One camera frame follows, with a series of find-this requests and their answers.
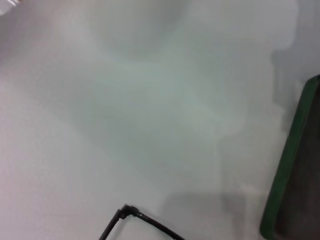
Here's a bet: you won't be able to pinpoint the green glasses case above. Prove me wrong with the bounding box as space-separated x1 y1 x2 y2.
259 74 320 240

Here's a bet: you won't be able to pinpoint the black thin-framed glasses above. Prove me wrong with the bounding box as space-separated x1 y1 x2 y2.
98 204 186 240

